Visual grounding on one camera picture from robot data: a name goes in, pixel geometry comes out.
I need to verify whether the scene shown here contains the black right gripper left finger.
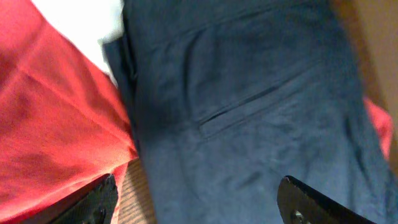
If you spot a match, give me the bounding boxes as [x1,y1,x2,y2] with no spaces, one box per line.
[21,174,118,224]

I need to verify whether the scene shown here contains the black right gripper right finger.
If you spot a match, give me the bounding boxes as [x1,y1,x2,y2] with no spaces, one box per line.
[277,175,375,224]

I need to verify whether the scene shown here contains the navy blue shorts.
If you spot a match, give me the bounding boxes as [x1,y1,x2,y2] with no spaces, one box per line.
[104,0,397,223]

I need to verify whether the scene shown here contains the red t-shirt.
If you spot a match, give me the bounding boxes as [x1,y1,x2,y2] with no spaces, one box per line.
[1,1,391,223]

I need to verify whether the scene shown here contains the white garment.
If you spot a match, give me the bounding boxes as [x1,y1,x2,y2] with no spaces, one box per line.
[32,0,124,85]

